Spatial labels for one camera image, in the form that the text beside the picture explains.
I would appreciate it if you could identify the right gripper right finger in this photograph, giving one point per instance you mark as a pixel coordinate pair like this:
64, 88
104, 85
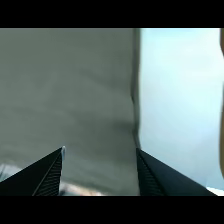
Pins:
160, 181

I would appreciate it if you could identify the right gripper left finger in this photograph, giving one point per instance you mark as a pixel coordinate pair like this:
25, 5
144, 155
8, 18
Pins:
40, 180

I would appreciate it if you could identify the brown shirt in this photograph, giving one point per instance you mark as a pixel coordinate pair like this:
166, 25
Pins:
66, 86

